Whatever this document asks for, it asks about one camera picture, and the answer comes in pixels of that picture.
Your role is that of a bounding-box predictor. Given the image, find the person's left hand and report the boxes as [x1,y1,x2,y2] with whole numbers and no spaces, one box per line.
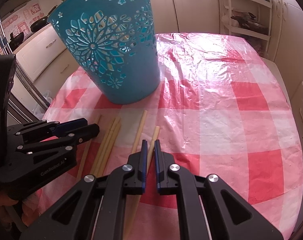
[0,194,24,232]

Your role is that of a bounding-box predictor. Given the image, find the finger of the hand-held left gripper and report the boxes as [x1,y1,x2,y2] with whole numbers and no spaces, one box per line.
[7,118,88,137]
[17,124,100,154]

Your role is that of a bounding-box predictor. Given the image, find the steel lidded pan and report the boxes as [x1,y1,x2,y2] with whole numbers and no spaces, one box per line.
[230,12,270,34]

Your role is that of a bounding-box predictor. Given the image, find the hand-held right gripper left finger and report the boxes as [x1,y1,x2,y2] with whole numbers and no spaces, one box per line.
[18,140,148,240]

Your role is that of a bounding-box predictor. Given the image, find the cream stove base cabinet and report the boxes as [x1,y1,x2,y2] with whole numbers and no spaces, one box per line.
[15,25,78,83]

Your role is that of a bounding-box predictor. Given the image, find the bunch of wooden chopsticks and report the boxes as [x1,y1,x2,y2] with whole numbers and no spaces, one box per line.
[90,110,148,178]

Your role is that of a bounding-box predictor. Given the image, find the pink white checked tablecloth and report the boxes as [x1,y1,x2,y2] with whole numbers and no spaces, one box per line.
[29,32,303,240]

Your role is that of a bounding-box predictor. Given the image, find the mop handles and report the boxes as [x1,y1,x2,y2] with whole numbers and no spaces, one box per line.
[0,12,15,55]

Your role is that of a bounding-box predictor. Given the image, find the grey sliding door frame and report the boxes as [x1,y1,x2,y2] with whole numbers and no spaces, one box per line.
[10,62,50,120]

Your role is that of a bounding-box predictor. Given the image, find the black frying pan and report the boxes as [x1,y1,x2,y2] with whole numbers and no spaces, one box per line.
[29,5,57,33]

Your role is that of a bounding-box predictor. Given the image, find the black wok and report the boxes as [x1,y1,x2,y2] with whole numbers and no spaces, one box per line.
[10,31,26,51]

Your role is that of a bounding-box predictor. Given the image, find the cream kitchen base cabinet row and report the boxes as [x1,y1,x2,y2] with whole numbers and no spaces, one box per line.
[147,0,222,34]

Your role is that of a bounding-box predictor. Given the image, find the cream kitchen drawer cabinet row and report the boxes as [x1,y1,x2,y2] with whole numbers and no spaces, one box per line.
[269,0,303,145]

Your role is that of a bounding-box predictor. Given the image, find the white plastic bag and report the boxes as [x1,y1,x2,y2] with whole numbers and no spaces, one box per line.
[32,92,52,120]

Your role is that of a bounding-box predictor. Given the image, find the blue perforated plastic basket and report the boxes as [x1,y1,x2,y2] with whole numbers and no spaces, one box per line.
[47,0,162,105]

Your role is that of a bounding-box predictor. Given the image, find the pink wall stickers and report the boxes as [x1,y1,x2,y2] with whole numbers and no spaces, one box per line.
[3,2,41,33]

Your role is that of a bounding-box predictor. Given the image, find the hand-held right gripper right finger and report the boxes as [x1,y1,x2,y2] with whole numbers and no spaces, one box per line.
[154,139,285,240]

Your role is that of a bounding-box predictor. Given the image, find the pale wooden chopstick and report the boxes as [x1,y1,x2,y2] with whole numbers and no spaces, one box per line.
[77,114,102,179]
[123,126,160,240]

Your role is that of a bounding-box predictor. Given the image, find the white kitchen trolley rack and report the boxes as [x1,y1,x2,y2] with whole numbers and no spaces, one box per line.
[218,0,278,46]

